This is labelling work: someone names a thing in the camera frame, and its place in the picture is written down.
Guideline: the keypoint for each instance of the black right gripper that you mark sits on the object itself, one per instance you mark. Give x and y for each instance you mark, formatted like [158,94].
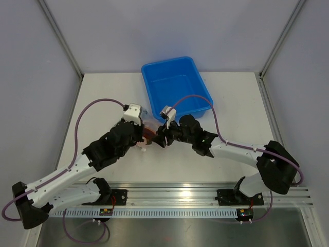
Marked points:
[163,132]

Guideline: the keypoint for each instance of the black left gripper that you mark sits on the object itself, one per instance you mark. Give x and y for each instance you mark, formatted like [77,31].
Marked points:
[140,129]

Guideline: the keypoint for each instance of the clear zip top bag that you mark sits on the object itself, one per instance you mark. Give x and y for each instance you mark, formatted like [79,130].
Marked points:
[148,121]

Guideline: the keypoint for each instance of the fake steak slice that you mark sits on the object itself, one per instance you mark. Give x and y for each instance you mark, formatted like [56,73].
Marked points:
[148,133]

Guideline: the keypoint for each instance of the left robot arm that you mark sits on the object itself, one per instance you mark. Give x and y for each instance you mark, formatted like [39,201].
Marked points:
[32,200]

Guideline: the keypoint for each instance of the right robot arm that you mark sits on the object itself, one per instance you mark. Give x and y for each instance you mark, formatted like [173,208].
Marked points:
[276,168]

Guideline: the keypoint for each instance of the blue plastic bin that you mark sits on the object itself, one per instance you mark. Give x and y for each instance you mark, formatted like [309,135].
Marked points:
[168,81]

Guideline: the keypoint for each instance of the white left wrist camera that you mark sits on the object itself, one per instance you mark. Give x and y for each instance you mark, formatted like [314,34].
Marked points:
[132,114]

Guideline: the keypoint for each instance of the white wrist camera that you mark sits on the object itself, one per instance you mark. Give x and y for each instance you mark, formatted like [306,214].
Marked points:
[132,114]
[168,114]

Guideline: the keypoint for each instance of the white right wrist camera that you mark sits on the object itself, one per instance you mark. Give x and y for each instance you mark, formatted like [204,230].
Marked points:
[168,114]

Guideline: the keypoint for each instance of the aluminium mounting rail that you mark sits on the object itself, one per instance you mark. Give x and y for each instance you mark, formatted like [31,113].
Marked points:
[198,195]

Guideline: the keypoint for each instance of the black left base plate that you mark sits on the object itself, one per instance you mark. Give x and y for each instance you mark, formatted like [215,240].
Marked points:
[118,197]

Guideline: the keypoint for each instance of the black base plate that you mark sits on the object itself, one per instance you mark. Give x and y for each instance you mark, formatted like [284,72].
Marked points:
[118,197]
[227,197]

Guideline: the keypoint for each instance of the white slotted cable duct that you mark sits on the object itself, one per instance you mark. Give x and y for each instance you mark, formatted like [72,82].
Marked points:
[152,213]

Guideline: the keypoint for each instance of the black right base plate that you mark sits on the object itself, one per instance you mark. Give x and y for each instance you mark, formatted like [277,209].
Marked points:
[227,197]

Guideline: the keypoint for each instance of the left aluminium frame post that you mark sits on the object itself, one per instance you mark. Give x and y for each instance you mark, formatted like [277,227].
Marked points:
[60,37]

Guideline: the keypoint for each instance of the aluminium frame post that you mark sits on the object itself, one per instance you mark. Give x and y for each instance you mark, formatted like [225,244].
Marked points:
[283,35]
[60,37]

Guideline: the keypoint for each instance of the right aluminium frame post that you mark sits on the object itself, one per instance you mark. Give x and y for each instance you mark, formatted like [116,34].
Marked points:
[283,35]

